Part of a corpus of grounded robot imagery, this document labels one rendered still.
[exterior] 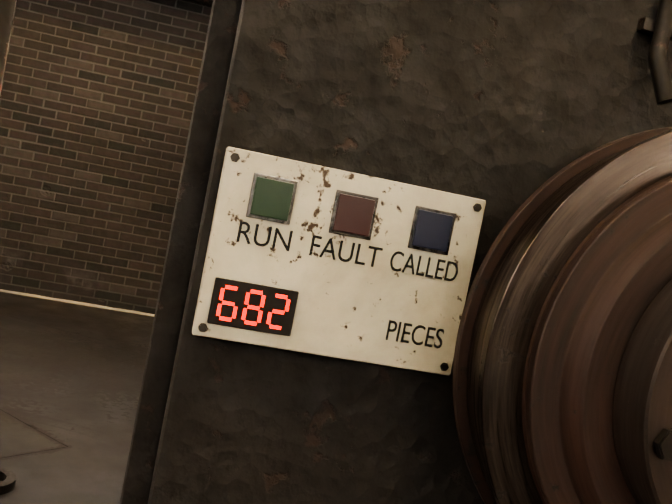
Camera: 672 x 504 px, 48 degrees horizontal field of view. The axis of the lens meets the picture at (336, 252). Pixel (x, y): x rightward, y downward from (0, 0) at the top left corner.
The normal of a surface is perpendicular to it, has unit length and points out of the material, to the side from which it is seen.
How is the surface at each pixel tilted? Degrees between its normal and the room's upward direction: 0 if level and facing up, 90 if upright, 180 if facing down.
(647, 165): 90
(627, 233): 90
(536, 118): 90
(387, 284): 90
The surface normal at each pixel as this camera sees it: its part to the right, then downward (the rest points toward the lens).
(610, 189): 0.18, 0.09
